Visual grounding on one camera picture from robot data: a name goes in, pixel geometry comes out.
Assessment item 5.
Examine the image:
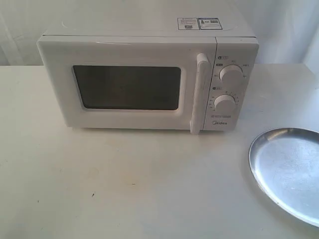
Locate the white microwave oven body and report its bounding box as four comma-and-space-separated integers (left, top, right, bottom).
42, 27, 259, 131

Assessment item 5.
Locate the white printed warning label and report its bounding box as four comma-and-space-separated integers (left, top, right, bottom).
177, 17, 222, 30

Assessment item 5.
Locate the lower white control knob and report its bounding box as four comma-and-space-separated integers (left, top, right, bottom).
214, 95, 236, 112

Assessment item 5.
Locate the white control knob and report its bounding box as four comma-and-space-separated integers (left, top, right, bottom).
214, 95, 236, 112
219, 65, 244, 84

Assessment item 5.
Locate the upper white control knob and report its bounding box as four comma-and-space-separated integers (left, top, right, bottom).
219, 65, 244, 84

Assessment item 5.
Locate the round steel tray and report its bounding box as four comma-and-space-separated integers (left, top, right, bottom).
248, 127, 319, 227

